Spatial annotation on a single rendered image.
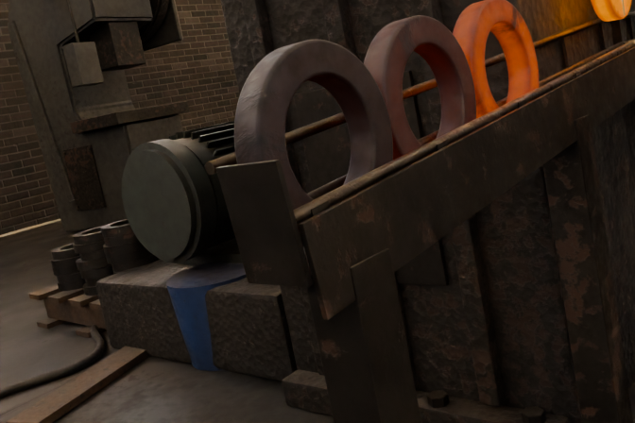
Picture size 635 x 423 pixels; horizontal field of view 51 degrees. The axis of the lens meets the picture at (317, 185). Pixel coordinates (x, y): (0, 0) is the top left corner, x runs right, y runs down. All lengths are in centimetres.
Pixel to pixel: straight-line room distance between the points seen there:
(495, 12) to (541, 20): 35
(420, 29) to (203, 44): 784
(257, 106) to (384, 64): 19
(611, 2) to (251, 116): 92
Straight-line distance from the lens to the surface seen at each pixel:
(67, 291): 292
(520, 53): 98
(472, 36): 86
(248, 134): 56
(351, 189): 60
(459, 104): 82
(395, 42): 72
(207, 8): 873
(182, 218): 199
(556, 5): 133
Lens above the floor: 72
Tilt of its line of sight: 7 degrees down
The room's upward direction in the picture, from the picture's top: 11 degrees counter-clockwise
